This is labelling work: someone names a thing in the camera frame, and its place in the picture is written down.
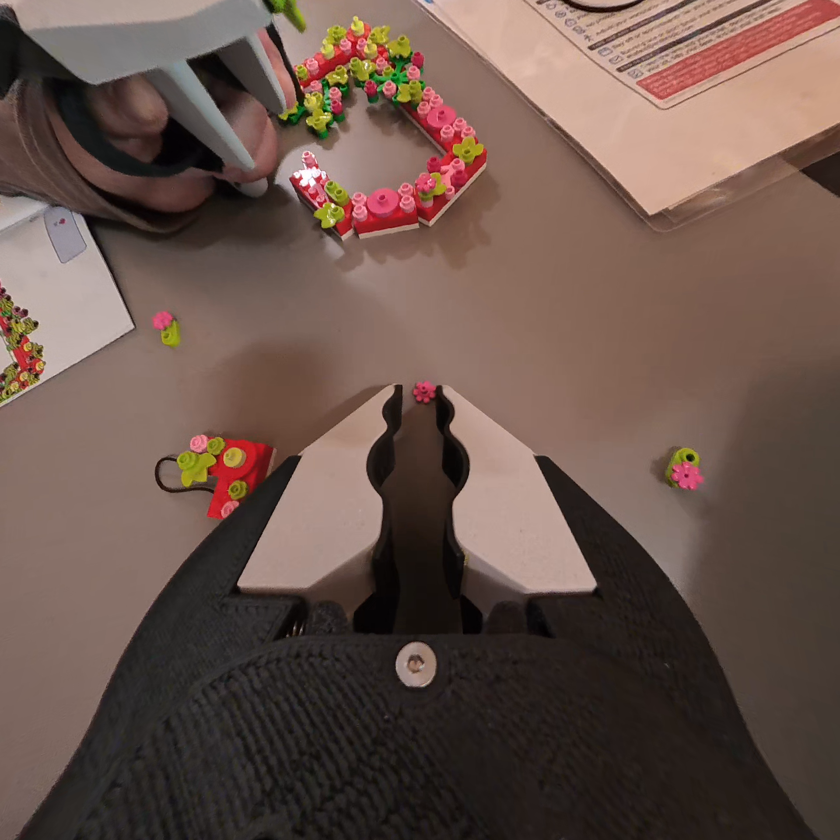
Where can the person's left hand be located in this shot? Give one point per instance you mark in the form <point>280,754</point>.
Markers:
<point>131,118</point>

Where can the red lego flower heart frame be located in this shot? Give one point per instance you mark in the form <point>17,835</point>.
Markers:
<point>384,203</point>

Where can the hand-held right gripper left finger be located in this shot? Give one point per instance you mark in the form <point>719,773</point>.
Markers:
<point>315,518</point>

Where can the small red lego flower segment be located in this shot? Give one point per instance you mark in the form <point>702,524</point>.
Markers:
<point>246,459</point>

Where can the white lego instruction sheet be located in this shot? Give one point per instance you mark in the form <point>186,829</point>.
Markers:
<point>65,308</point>

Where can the lime lego stud with pink flower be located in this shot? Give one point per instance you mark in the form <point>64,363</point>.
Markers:
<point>682,469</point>
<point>169,333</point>

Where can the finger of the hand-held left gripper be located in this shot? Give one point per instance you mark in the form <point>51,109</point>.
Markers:
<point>131,33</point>

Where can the black elastic loop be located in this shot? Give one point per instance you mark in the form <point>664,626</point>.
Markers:
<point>161,482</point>

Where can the lime lego leaf piece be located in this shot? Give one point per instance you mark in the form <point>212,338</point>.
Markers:
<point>287,10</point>

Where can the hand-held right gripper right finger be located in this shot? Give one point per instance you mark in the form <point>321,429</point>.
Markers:
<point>518,525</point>

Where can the laminated paper sheet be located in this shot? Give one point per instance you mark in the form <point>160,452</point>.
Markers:
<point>590,98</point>

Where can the pink lego flower piece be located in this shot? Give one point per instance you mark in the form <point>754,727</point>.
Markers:
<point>424,392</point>

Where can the person's left forearm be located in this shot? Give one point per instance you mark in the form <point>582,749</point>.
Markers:
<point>39,164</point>

